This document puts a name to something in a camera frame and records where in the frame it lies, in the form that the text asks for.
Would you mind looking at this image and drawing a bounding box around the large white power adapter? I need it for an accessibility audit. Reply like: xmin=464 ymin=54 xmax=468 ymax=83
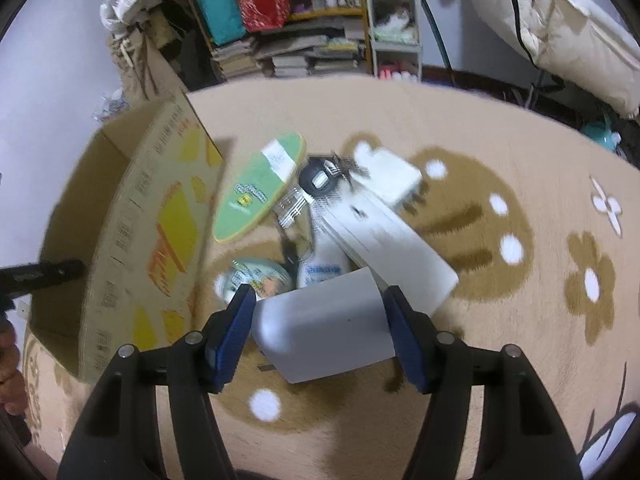
xmin=251 ymin=266 xmax=397 ymax=385

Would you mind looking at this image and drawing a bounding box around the flat brown cardboard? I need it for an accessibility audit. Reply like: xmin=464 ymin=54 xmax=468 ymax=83
xmin=112 ymin=7 xmax=187 ymax=106

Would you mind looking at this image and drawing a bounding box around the cardboard box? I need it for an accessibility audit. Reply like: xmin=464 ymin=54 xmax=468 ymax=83
xmin=27 ymin=92 xmax=226 ymax=386

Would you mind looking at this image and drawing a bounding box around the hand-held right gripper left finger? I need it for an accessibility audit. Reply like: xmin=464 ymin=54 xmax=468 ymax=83
xmin=57 ymin=284 xmax=258 ymax=480

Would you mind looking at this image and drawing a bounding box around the teal plastic object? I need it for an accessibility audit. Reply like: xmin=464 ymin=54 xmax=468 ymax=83
xmin=581 ymin=109 xmax=624 ymax=154

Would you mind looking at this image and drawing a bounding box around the black car key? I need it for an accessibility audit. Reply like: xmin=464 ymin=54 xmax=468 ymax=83
xmin=298 ymin=156 xmax=343 ymax=198

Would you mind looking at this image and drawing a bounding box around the clear plastic bag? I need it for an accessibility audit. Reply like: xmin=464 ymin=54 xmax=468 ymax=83
xmin=92 ymin=89 xmax=127 ymax=124

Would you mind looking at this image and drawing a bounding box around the white plastic cart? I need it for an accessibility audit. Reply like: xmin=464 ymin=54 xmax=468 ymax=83
xmin=364 ymin=0 xmax=424 ymax=84

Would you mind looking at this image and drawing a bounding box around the red patterned bag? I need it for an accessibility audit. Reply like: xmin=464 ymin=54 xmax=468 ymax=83
xmin=232 ymin=0 xmax=297 ymax=34

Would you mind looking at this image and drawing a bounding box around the square white power adapter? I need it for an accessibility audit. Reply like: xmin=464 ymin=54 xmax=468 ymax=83
xmin=367 ymin=146 xmax=425 ymax=212

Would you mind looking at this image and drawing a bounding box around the wooden bookshelf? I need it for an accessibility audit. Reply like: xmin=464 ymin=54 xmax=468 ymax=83
xmin=187 ymin=0 xmax=376 ymax=80

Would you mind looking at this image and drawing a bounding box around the white duvet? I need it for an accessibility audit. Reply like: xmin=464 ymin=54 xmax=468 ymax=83
xmin=460 ymin=0 xmax=640 ymax=121

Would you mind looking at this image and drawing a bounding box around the stack of books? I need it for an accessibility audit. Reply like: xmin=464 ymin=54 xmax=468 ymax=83
xmin=210 ymin=15 xmax=369 ymax=81

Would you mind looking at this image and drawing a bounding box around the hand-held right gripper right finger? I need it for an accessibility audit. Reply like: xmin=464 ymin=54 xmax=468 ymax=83
xmin=381 ymin=285 xmax=584 ymax=480

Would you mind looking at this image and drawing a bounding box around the beige brown patterned blanket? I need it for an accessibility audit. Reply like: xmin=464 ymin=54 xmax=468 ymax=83
xmin=22 ymin=77 xmax=640 ymax=480

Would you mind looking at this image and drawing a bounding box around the teal plastic container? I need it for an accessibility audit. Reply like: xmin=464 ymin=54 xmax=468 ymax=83
xmin=192 ymin=0 xmax=247 ymax=47

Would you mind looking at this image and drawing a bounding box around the green oval board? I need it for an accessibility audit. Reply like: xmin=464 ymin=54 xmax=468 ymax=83
xmin=211 ymin=131 xmax=307 ymax=243

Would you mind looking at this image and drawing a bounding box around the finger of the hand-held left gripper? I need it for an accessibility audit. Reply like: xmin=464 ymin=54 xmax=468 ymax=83
xmin=0 ymin=258 xmax=84 ymax=297

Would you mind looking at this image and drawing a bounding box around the person's left hand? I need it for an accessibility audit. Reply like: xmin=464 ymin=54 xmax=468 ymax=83
xmin=0 ymin=319 xmax=27 ymax=417

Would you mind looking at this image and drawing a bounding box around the white power bank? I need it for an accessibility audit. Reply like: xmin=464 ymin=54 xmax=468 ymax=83
xmin=296 ymin=200 xmax=352 ymax=290

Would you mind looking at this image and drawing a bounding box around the bunch of metal keys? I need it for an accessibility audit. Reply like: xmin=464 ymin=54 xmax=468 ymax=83
xmin=327 ymin=151 xmax=372 ymax=188

